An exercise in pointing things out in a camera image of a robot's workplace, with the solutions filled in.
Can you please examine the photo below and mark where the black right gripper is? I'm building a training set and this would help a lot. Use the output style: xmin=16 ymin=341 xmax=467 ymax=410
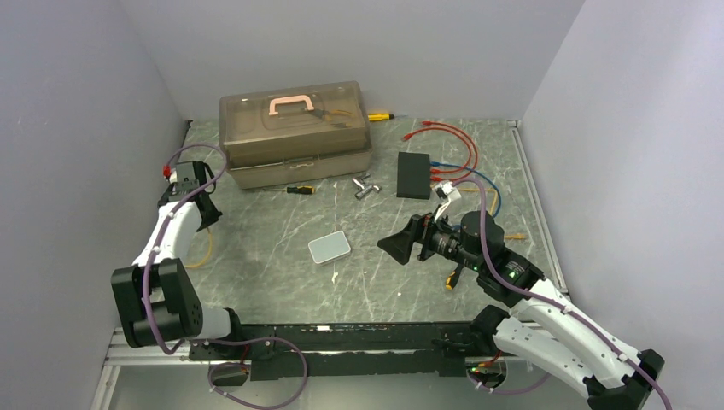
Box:
xmin=377 ymin=203 xmax=484 ymax=272

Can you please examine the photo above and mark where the yellow ethernet cable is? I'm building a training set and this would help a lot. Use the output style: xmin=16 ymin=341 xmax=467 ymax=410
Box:
xmin=184 ymin=225 xmax=215 ymax=270
xmin=430 ymin=182 xmax=527 ymax=243

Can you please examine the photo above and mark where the small white switch box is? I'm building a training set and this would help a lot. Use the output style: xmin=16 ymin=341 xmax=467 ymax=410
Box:
xmin=307 ymin=231 xmax=352 ymax=265

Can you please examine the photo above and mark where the black network switch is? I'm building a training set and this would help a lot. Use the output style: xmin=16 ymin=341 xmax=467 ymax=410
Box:
xmin=396 ymin=152 xmax=431 ymax=200

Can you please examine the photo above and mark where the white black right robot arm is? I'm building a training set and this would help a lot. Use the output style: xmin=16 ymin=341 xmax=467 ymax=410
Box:
xmin=377 ymin=211 xmax=664 ymax=409

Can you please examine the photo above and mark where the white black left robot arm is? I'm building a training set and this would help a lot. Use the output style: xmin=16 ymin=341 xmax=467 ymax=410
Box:
xmin=111 ymin=161 xmax=246 ymax=359

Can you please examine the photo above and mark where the black orange stubby screwdriver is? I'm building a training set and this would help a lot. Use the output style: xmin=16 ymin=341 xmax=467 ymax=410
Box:
xmin=445 ymin=265 xmax=464 ymax=290

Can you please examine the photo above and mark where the chrome socket adapter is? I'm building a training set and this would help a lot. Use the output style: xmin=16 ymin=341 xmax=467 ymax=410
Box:
xmin=353 ymin=173 xmax=381 ymax=200

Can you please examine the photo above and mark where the black yellow screwdriver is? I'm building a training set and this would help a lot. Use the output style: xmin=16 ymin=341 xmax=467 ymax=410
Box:
xmin=263 ymin=185 xmax=316 ymax=196

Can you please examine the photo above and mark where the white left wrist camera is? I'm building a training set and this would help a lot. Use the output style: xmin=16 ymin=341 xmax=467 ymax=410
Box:
xmin=162 ymin=162 xmax=196 ymax=185

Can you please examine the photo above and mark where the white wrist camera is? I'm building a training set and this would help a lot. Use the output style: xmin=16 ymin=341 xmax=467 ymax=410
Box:
xmin=162 ymin=162 xmax=196 ymax=185
xmin=433 ymin=180 xmax=461 ymax=222

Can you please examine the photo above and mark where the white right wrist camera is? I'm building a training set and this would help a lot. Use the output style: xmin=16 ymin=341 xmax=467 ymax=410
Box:
xmin=433 ymin=180 xmax=461 ymax=222

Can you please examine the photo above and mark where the blue ethernet cable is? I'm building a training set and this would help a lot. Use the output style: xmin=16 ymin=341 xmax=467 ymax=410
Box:
xmin=430 ymin=162 xmax=504 ymax=219

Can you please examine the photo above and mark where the long red ethernet cable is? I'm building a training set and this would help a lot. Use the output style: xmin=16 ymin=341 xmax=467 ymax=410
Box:
xmin=401 ymin=120 xmax=480 ymax=173

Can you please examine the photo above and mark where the yellow ethernet cable in switch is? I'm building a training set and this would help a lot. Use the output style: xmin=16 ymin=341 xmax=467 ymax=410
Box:
xmin=430 ymin=182 xmax=527 ymax=243

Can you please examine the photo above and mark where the brown translucent toolbox pink handle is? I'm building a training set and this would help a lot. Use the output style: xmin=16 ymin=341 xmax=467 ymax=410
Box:
xmin=219 ymin=81 xmax=373 ymax=190

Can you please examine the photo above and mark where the yellow handled screwdriver by wall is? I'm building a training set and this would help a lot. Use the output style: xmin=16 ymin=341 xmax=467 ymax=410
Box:
xmin=367 ymin=113 xmax=395 ymax=122

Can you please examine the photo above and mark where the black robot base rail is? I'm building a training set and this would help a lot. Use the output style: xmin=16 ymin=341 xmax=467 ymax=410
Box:
xmin=188 ymin=321 xmax=507 ymax=388

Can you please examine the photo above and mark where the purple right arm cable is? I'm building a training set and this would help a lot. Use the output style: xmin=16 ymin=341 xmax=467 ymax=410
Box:
xmin=452 ymin=179 xmax=674 ymax=410

